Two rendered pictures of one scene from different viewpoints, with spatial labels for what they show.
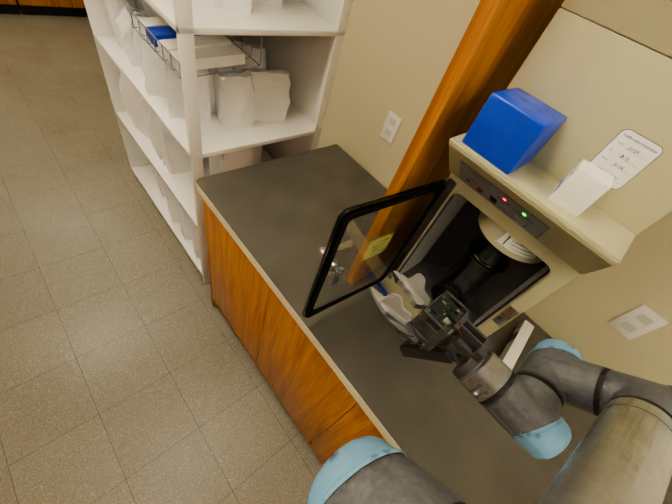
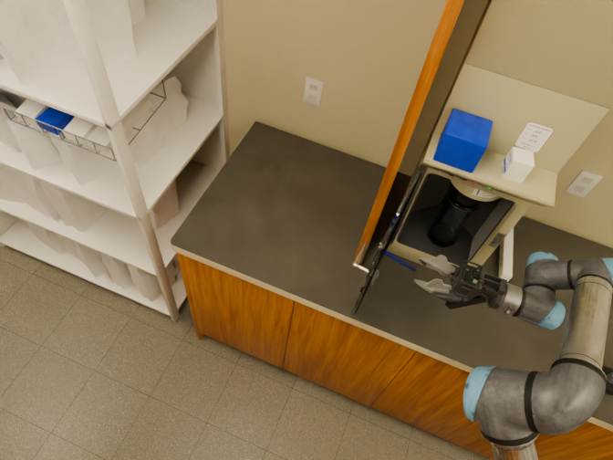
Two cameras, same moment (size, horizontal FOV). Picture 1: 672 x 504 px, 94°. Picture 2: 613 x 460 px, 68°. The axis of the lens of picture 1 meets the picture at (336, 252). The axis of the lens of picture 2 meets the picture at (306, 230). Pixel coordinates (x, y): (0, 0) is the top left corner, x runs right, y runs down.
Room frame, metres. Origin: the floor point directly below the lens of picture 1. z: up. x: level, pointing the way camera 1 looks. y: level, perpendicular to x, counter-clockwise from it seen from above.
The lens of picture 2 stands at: (-0.12, 0.39, 2.28)
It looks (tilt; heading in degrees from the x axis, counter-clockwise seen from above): 54 degrees down; 341
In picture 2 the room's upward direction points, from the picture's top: 10 degrees clockwise
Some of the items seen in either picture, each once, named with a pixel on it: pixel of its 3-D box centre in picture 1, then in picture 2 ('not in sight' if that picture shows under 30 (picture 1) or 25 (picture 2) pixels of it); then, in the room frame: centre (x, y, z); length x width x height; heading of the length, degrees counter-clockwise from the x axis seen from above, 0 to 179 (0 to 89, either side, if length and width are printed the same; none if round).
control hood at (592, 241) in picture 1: (519, 204); (483, 180); (0.54, -0.28, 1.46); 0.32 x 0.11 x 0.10; 58
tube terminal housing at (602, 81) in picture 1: (511, 223); (473, 168); (0.69, -0.37, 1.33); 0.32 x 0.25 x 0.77; 58
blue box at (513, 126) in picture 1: (512, 130); (462, 141); (0.59, -0.20, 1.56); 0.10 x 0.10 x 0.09; 58
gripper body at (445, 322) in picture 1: (447, 334); (476, 286); (0.32, -0.23, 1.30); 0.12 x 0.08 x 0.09; 59
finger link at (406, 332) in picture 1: (407, 324); (449, 291); (0.33, -0.17, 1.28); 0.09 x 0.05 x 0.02; 74
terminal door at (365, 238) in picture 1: (368, 254); (383, 246); (0.53, -0.08, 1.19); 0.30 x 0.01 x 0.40; 142
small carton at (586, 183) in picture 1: (580, 187); (517, 164); (0.51, -0.32, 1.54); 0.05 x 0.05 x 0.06; 66
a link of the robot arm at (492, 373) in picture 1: (482, 375); (506, 299); (0.28, -0.30, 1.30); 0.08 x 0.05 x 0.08; 149
